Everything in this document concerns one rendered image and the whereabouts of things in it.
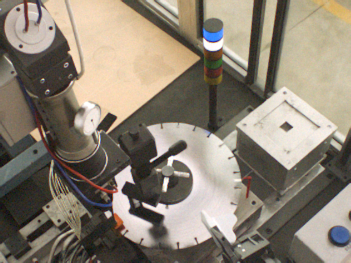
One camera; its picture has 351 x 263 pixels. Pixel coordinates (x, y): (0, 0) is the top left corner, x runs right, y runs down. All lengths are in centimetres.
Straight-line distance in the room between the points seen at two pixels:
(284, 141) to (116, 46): 70
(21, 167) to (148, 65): 65
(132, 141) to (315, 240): 51
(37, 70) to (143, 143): 30
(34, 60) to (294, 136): 83
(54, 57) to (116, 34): 112
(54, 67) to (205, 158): 63
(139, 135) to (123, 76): 76
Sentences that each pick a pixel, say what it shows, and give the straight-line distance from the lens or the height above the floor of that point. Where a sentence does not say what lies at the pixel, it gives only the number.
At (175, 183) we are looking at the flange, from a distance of 114.
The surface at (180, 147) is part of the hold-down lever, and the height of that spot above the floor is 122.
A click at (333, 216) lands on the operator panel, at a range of 122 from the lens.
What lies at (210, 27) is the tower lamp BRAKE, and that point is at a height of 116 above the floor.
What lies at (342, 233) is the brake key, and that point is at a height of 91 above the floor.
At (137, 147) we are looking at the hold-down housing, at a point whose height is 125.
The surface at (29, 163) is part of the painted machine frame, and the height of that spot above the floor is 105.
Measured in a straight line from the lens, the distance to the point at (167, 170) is 112.
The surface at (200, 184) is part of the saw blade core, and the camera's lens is 116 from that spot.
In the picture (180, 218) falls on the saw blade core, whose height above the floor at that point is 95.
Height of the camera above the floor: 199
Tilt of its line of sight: 59 degrees down
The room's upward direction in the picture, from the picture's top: 11 degrees counter-clockwise
